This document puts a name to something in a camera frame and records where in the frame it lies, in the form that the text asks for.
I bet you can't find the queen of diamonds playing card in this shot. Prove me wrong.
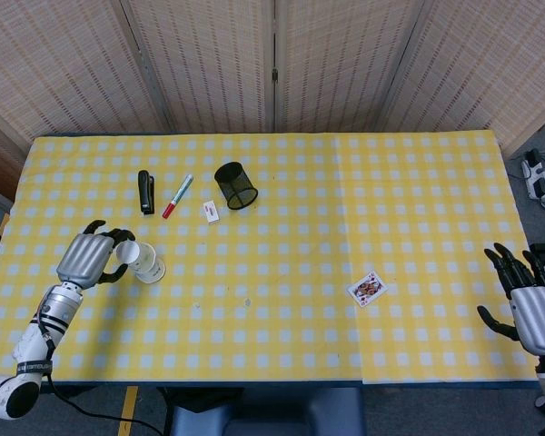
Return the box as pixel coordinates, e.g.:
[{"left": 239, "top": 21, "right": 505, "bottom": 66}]
[{"left": 347, "top": 271, "right": 388, "bottom": 309}]

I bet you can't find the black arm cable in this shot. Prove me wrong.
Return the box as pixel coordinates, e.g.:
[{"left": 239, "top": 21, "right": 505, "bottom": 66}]
[{"left": 35, "top": 317, "right": 169, "bottom": 435}]

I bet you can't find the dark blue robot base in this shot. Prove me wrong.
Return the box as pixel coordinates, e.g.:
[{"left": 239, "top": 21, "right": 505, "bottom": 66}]
[{"left": 165, "top": 385, "right": 362, "bottom": 436}]

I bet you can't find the green white marker red cap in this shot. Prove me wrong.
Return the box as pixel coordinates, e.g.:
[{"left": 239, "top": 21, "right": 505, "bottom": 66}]
[{"left": 162, "top": 173, "right": 194, "bottom": 220}]

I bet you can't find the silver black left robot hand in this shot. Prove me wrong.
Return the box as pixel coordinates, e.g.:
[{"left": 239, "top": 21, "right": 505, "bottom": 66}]
[{"left": 55, "top": 219, "right": 136, "bottom": 291}]

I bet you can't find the yellow white checked tablecloth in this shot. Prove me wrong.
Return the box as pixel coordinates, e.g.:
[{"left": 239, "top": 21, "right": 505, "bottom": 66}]
[
  {"left": 332, "top": 130, "right": 540, "bottom": 386},
  {"left": 0, "top": 134, "right": 364, "bottom": 385}
]

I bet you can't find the white paper cup floral print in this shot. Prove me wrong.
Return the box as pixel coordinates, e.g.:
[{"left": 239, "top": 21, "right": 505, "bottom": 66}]
[
  {"left": 135, "top": 253, "right": 168, "bottom": 286},
  {"left": 114, "top": 240, "right": 158, "bottom": 276}
]

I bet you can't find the black stapler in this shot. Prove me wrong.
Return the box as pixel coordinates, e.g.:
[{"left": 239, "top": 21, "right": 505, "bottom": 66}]
[{"left": 137, "top": 170, "right": 156, "bottom": 215}]

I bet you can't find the woven folding screen panel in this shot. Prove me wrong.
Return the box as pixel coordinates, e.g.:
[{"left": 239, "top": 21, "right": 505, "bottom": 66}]
[
  {"left": 376, "top": 0, "right": 545, "bottom": 155},
  {"left": 120, "top": 0, "right": 277, "bottom": 135},
  {"left": 272, "top": 0, "right": 431, "bottom": 135},
  {"left": 0, "top": 0, "right": 170, "bottom": 143}
]

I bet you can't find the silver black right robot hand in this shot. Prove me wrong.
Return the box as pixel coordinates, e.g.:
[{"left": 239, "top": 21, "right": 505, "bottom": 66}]
[{"left": 476, "top": 243, "right": 545, "bottom": 358}]

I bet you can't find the black mesh pen holder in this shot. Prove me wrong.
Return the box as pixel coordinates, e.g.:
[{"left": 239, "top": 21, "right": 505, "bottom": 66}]
[{"left": 213, "top": 163, "right": 260, "bottom": 212}]

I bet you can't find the white power strip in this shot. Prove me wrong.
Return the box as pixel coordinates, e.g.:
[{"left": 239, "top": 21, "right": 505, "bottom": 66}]
[{"left": 520, "top": 149, "right": 545, "bottom": 202}]

